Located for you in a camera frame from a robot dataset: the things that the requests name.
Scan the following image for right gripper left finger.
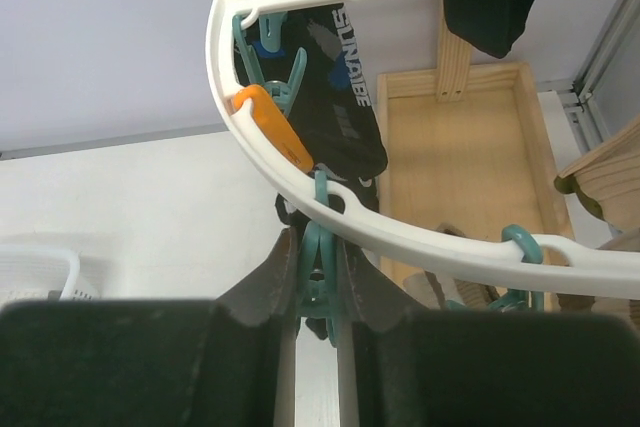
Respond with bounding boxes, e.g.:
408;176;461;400
1;229;298;426

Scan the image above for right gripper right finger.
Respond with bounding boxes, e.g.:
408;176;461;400
336;241;639;426

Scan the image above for black sock plain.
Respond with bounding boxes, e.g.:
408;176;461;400
272;3;388;180

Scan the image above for black sock white stripes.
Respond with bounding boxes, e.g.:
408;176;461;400
274;164;379;341

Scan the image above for white round clip hanger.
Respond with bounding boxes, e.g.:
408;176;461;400
206;0;639;299

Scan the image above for wooden hanger stand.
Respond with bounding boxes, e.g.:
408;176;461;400
374;0;576;311

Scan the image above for white plastic laundry basket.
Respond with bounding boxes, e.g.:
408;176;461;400
1;244;100;307

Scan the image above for orange clothes peg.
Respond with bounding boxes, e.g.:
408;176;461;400
233;84;314;173

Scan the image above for beige striped ribbed sock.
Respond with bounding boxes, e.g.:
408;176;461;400
554;118;640;232

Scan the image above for teal clothes peg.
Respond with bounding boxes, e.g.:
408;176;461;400
232;15;308;117

